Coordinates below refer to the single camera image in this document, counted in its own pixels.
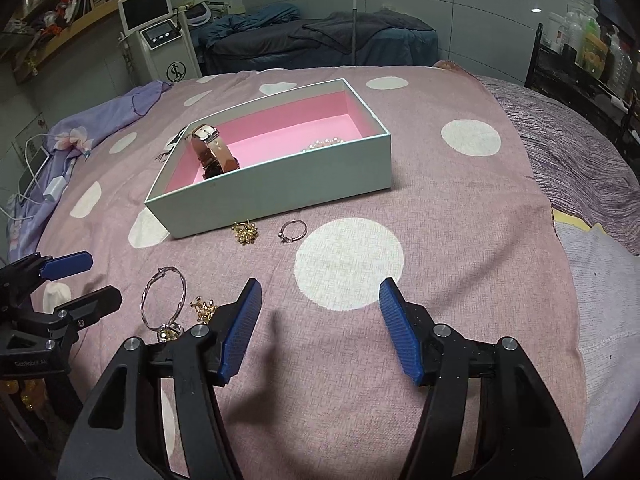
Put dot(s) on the white pole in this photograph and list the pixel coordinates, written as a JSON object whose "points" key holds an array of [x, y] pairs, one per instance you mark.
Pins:
{"points": [[355, 10]]}

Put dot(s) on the dark metal hair clip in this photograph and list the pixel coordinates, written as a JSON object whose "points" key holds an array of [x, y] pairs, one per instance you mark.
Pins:
{"points": [[175, 139]]}

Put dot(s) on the light grey quilted cloth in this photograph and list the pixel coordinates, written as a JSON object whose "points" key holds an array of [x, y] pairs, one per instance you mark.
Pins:
{"points": [[600, 310]]}

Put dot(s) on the wooden wall shelf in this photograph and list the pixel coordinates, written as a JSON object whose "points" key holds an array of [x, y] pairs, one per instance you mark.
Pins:
{"points": [[60, 35]]}

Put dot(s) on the pink polka dot blanket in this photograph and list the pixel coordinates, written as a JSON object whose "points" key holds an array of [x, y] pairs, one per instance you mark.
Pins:
{"points": [[450, 240]]}

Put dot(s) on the white plastic bottle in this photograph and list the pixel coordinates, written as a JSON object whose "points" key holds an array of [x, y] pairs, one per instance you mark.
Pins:
{"points": [[556, 32]]}

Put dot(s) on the white beauty device head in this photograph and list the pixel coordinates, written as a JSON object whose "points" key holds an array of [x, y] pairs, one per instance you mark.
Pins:
{"points": [[201, 14]]}

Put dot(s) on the pink pillow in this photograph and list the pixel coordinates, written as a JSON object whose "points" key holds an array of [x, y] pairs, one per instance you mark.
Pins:
{"points": [[447, 66]]}

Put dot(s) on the green bottle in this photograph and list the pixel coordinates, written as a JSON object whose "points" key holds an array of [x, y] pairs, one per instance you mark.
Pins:
{"points": [[592, 29]]}

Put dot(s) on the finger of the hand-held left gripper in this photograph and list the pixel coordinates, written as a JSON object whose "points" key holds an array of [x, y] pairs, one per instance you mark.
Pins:
{"points": [[95, 301], [65, 265]]}

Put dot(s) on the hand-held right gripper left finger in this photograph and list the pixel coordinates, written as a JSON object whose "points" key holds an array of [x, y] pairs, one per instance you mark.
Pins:
{"points": [[239, 336]]}

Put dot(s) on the pale box with pink lining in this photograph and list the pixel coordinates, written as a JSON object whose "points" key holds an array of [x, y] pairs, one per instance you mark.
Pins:
{"points": [[300, 180]]}

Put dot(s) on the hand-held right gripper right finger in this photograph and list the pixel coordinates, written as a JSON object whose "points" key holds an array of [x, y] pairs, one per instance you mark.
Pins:
{"points": [[399, 336]]}

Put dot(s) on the rose gold wrist watch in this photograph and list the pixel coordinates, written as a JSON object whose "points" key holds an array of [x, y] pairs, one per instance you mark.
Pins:
{"points": [[220, 152]]}

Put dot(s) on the yellow green package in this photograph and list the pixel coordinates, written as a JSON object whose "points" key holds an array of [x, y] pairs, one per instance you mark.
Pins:
{"points": [[594, 57]]}

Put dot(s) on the white beauty machine with screen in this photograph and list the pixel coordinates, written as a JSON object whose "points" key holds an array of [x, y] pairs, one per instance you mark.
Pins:
{"points": [[165, 60]]}

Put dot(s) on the dark grey blanket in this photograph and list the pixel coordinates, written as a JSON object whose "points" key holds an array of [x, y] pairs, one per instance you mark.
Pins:
{"points": [[370, 25]]}

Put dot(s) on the purple striped blanket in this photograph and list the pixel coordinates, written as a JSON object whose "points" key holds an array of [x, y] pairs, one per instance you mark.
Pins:
{"points": [[565, 150]]}

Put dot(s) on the massage bed with blue cover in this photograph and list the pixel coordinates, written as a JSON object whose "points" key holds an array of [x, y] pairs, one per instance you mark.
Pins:
{"points": [[260, 45]]}

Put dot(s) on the white charger adapter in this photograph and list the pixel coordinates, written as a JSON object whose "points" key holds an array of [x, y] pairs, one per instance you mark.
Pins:
{"points": [[55, 187]]}

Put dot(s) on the black metal rack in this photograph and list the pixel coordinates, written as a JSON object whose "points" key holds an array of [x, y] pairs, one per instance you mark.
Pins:
{"points": [[565, 72]]}

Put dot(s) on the clear plastic jug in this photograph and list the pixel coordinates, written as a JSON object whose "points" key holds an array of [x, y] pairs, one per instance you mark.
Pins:
{"points": [[620, 72]]}

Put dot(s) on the purple floral blanket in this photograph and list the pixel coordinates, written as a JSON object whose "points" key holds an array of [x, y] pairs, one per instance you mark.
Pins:
{"points": [[100, 115]]}

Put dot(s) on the large silver hoop bangle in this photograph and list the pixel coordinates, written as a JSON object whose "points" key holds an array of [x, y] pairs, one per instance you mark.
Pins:
{"points": [[183, 296]]}

